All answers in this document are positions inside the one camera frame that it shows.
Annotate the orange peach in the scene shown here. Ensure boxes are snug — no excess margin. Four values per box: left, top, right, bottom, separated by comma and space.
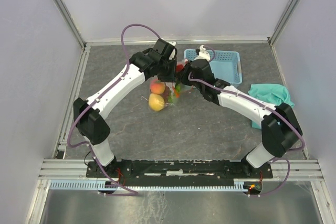
150, 80, 166, 95

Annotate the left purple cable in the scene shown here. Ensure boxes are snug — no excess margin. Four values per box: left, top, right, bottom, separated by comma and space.
67, 24, 163, 197

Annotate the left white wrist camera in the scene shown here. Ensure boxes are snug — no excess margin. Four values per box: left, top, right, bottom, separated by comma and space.
169, 41, 177, 60

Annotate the yellow pear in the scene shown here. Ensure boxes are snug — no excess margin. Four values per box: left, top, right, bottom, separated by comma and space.
148, 93, 165, 112

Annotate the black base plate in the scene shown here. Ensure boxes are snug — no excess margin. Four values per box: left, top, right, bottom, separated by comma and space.
103, 159, 273, 186

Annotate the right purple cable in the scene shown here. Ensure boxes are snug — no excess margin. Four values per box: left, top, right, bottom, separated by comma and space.
188, 45, 307, 196

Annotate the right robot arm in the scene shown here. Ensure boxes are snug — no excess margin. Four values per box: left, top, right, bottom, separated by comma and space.
176, 59, 305, 177

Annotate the teal cloth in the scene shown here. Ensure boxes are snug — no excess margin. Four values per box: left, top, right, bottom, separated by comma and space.
248, 83, 295, 130

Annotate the light blue cable duct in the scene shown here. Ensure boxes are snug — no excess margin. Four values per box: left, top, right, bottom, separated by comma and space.
49, 179, 248, 193

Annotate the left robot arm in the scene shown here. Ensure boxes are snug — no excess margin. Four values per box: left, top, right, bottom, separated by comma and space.
73, 39, 177, 177

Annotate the green grape bunch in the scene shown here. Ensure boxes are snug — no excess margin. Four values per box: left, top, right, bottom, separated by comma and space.
167, 84, 181, 103

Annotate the light blue plastic basket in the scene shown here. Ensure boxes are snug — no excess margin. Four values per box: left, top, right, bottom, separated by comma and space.
183, 49, 243, 86

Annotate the purple cable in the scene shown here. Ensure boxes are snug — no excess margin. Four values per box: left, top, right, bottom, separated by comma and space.
67, 24, 163, 197
188, 45, 307, 196

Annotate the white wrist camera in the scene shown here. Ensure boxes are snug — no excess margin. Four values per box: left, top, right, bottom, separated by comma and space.
169, 41, 177, 60
194, 45, 211, 62

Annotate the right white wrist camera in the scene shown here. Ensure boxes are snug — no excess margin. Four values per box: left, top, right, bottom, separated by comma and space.
194, 45, 211, 62

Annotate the clear zip top bag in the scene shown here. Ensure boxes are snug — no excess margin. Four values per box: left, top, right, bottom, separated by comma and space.
149, 77, 194, 108

